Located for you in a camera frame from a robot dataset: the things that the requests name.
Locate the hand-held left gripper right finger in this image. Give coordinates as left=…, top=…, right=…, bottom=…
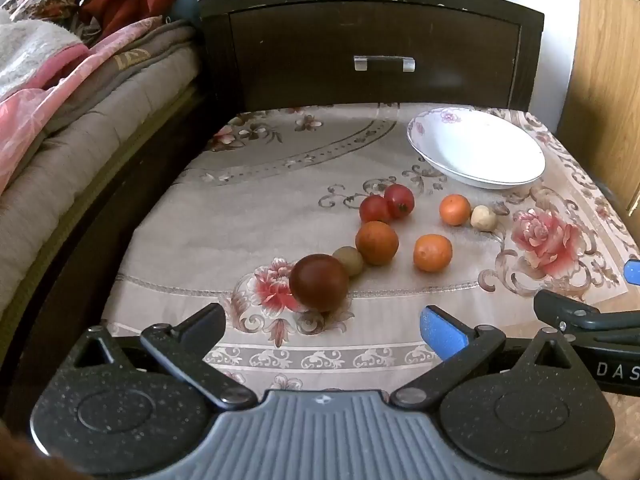
left=390, top=305, right=576, bottom=408

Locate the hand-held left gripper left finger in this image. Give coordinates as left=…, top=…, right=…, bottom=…
left=75, top=303, right=258, bottom=409

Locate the dark orange tangerine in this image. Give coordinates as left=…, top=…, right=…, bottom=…
left=355, top=221, right=400, bottom=267

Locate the large dark red plum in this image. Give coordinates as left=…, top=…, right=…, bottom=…
left=289, top=254, right=351, bottom=313

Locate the red tomato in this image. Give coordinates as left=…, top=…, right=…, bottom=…
left=383, top=183, right=415, bottom=220
left=359, top=195, right=392, bottom=225

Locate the white floral-rim bowl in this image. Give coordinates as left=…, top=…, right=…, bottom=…
left=406, top=108, right=547, bottom=191

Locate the floral beige tablecloth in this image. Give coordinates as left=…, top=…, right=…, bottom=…
left=100, top=102, right=635, bottom=411

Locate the light wooden wardrobe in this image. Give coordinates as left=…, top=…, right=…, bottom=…
left=557, top=0, right=640, bottom=221

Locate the grey-brown quilt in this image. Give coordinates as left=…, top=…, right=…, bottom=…
left=0, top=22, right=203, bottom=306

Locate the dark wooden nightstand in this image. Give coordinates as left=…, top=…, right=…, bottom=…
left=197, top=0, right=546, bottom=113

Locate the pink floral blanket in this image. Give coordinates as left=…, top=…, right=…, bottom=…
left=0, top=16, right=163, bottom=193

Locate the dark wooden drawer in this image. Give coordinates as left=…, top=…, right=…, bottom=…
left=229, top=9, right=524, bottom=108

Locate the white fluffy towel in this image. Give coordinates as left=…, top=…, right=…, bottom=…
left=0, top=7, right=83, bottom=101

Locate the dark bed frame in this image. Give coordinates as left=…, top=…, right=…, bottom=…
left=0, top=87, right=221, bottom=441

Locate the silver drawer handle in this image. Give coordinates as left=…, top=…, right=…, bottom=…
left=353, top=55, right=416, bottom=74

